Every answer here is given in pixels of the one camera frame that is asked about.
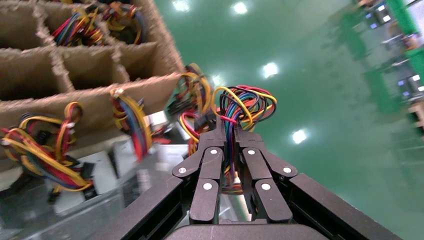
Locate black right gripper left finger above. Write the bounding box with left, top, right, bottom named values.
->
left=172, top=116, right=226, bottom=223

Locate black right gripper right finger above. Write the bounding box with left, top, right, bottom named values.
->
left=235, top=127, right=298, bottom=223

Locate power supply with coloured wires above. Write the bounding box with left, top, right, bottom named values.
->
left=110, top=88, right=170, bottom=163
left=211, top=85, right=278, bottom=196
left=165, top=63, right=216, bottom=157
left=0, top=101, right=117, bottom=213

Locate brown cardboard divider box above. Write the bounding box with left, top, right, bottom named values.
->
left=0, top=0, right=185, bottom=150

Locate clear plastic compartment tray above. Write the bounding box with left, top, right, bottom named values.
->
left=0, top=142, right=200, bottom=240

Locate wire bundle in right cell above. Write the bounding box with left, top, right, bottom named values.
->
left=102, top=1, right=147, bottom=46

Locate wire bundle in cell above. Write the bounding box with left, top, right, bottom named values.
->
left=102, top=1, right=147, bottom=46
left=52, top=5, right=104, bottom=47

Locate wire bundle in left cell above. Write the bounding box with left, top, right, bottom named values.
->
left=52, top=5, right=104, bottom=47

